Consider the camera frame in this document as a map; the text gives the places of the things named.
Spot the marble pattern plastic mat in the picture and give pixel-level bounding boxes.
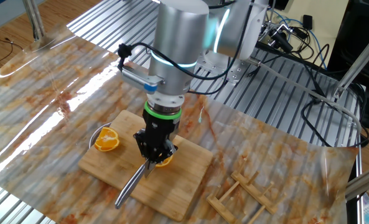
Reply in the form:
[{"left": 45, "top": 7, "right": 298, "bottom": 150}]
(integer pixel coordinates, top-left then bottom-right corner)
[{"left": 0, "top": 24, "right": 359, "bottom": 224}]

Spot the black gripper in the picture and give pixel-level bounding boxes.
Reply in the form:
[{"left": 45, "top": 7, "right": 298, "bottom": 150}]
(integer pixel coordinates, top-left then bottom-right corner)
[{"left": 133, "top": 110, "right": 182, "bottom": 163}]

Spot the black power adapter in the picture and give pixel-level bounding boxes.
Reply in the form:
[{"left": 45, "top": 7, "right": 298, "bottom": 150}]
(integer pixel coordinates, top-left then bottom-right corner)
[{"left": 302, "top": 14, "right": 314, "bottom": 31}]

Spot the black camera clamp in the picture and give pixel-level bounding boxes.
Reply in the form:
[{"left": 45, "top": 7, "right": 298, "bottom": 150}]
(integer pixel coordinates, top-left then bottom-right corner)
[{"left": 260, "top": 23, "right": 294, "bottom": 53}]

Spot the steel cleaver knife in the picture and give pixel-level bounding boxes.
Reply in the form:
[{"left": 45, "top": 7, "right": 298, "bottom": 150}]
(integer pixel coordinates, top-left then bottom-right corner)
[{"left": 114, "top": 159, "right": 157, "bottom": 210}]

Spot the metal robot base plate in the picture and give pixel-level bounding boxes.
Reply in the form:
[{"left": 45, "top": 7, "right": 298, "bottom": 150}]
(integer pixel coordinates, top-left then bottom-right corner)
[{"left": 196, "top": 51, "right": 253, "bottom": 84}]

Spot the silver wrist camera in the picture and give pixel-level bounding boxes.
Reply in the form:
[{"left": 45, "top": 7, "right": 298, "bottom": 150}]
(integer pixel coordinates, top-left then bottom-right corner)
[{"left": 120, "top": 65, "right": 166, "bottom": 94}]

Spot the clear plastic tube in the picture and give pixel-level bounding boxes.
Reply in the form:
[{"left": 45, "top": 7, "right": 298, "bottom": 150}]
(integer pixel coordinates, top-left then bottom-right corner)
[{"left": 249, "top": 58, "right": 363, "bottom": 138}]

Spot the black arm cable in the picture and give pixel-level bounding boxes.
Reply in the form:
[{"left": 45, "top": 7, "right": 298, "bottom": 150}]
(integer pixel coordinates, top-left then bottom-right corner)
[{"left": 117, "top": 0, "right": 256, "bottom": 96}]

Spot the thin aluminium frame post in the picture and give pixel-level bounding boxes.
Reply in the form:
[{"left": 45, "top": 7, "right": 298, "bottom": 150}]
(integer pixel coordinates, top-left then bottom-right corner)
[{"left": 355, "top": 136, "right": 364, "bottom": 224}]

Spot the black floor cable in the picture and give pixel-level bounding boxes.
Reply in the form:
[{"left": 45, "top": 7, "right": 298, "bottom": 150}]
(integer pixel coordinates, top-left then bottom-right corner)
[{"left": 0, "top": 37, "right": 24, "bottom": 65}]

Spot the bamboo cutting board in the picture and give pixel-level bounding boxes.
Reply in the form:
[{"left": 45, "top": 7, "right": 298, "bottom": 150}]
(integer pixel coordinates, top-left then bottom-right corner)
[{"left": 77, "top": 109, "right": 215, "bottom": 222}]

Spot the black looped cable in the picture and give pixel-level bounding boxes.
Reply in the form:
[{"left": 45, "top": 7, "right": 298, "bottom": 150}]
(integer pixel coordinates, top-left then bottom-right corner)
[{"left": 300, "top": 43, "right": 369, "bottom": 149}]

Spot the black equipment case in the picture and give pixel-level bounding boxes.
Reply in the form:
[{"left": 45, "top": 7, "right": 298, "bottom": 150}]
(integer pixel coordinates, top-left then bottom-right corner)
[{"left": 327, "top": 0, "right": 369, "bottom": 130}]

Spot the wooden peg rack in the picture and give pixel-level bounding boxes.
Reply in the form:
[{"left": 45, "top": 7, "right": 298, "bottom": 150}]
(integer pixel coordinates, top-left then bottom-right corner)
[{"left": 206, "top": 157, "right": 288, "bottom": 224}]

